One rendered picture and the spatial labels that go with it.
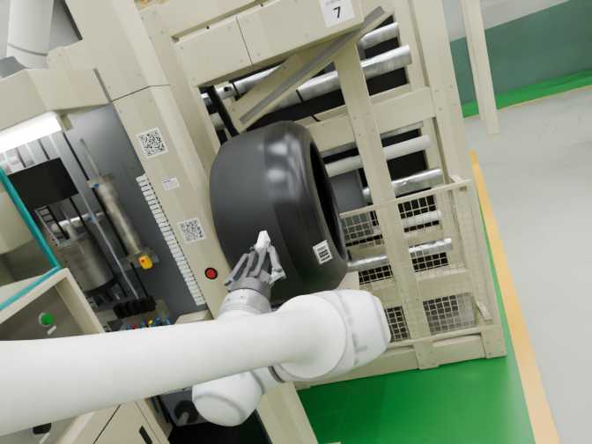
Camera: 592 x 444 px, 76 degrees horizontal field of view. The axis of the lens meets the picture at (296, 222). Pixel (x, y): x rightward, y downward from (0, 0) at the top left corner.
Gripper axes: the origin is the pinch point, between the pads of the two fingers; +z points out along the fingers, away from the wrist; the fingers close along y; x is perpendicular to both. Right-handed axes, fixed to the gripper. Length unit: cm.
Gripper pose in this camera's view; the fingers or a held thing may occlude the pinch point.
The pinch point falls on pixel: (262, 244)
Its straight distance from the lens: 87.0
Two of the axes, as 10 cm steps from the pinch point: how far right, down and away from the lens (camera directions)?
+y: -9.4, 2.6, 2.2
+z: 0.7, -5.0, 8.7
